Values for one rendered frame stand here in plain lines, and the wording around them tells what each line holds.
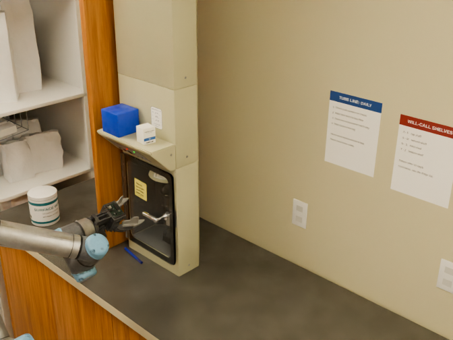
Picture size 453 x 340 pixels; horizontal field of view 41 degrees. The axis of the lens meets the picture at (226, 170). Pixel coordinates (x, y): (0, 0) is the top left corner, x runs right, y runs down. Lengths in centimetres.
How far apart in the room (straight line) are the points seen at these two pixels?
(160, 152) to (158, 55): 34
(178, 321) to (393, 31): 123
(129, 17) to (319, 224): 107
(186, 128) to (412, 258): 93
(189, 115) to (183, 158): 16
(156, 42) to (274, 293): 103
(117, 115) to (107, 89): 20
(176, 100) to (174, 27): 25
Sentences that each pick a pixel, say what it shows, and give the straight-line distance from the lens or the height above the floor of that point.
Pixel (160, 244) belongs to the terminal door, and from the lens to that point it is 243.
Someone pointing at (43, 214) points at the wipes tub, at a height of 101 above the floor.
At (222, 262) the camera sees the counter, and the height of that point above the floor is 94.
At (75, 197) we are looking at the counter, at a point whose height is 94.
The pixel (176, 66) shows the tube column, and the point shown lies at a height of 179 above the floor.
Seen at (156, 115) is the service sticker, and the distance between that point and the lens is 222.
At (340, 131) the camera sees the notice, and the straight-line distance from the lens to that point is 222.
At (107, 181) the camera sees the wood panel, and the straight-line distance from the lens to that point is 252.
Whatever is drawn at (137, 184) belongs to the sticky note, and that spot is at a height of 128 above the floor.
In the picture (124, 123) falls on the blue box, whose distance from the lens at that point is 225.
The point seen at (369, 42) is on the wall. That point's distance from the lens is 209.
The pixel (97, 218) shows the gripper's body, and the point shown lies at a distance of 209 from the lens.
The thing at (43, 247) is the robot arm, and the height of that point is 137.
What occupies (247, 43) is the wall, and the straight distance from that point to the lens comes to 241.
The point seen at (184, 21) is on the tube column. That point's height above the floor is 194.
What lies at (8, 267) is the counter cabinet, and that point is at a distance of 314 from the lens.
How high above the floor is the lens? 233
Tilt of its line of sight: 25 degrees down
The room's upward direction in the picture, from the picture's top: 1 degrees clockwise
